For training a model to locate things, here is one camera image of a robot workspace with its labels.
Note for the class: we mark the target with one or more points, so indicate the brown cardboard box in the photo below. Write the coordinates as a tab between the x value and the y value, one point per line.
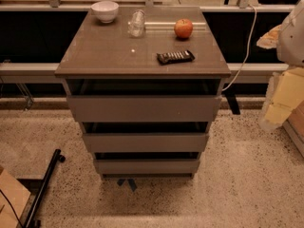
13	199

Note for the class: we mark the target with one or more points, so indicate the clear glass jar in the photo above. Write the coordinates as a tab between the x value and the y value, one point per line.
136	24

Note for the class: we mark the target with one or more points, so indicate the white ceramic bowl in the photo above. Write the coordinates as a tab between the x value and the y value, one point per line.
105	11

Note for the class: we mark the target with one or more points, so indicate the black metal stand leg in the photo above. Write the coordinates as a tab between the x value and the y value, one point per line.
30	221

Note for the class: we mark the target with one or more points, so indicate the grey drawer cabinet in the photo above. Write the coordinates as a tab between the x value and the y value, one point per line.
99	62

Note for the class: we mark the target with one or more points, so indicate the grey drawer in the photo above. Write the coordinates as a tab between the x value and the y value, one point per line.
140	109
107	143
146	167

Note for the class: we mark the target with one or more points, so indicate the grey top drawer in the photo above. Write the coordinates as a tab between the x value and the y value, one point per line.
140	109

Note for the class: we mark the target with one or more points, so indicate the black snack bar wrapper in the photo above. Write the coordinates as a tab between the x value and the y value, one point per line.
175	57

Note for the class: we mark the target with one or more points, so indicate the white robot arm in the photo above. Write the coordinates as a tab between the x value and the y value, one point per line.
290	44

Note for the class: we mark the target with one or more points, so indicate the grey middle drawer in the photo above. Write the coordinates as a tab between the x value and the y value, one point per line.
107	143

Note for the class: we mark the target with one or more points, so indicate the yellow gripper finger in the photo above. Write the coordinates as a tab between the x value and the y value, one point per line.
269	39
285	92

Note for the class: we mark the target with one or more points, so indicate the red apple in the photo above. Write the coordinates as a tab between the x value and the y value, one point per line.
183	28

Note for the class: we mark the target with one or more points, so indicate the blue tape cross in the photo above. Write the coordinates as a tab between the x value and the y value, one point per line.
131	183

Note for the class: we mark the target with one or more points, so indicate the grey bottom drawer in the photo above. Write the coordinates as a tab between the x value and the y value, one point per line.
146	167

